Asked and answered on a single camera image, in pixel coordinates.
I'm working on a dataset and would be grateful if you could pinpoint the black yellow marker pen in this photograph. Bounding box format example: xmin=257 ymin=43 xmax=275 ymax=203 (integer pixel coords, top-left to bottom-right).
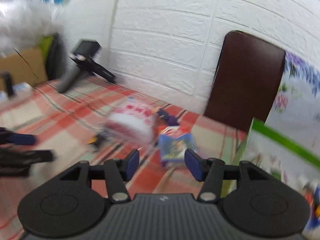
xmin=87 ymin=129 xmax=111 ymax=153

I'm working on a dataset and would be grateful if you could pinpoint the red blue card box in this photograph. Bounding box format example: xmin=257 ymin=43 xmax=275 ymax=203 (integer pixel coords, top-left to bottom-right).
xmin=158 ymin=126 xmax=197 ymax=167

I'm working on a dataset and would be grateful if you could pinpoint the pink white packet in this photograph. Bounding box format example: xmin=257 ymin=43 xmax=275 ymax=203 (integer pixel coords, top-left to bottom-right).
xmin=104 ymin=97 xmax=156 ymax=145

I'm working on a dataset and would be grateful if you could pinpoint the purple hair tie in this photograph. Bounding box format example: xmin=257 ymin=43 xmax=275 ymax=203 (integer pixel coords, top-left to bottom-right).
xmin=157 ymin=109 xmax=181 ymax=127

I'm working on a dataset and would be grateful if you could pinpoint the white power strip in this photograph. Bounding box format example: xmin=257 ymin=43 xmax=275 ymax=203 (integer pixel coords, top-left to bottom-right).
xmin=0 ymin=82 xmax=33 ymax=102

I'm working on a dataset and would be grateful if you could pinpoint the green white cardboard box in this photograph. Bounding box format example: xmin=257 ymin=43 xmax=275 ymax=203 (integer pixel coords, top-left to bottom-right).
xmin=230 ymin=119 xmax=319 ymax=239

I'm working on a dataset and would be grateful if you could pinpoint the plaid bed sheet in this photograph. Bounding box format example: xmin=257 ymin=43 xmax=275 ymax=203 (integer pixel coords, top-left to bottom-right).
xmin=1 ymin=77 xmax=245 ymax=239

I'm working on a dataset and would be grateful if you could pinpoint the brown cardboard box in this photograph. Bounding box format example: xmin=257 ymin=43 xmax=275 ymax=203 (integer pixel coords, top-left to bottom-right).
xmin=0 ymin=47 xmax=48 ymax=86

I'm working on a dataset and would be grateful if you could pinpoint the black green chair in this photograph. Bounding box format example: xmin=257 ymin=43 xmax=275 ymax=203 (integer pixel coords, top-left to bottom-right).
xmin=39 ymin=33 xmax=66 ymax=80

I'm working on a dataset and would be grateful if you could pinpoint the floral white pillow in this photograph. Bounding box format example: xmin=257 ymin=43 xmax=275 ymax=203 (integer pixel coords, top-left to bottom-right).
xmin=265 ymin=52 xmax=320 ymax=155

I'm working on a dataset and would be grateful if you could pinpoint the spare handheld gripper device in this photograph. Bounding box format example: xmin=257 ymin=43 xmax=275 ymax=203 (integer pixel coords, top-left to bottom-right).
xmin=56 ymin=40 xmax=116 ymax=94

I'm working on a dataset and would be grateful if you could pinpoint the dark brown headboard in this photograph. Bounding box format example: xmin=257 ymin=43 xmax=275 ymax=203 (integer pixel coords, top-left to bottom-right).
xmin=204 ymin=30 xmax=285 ymax=132

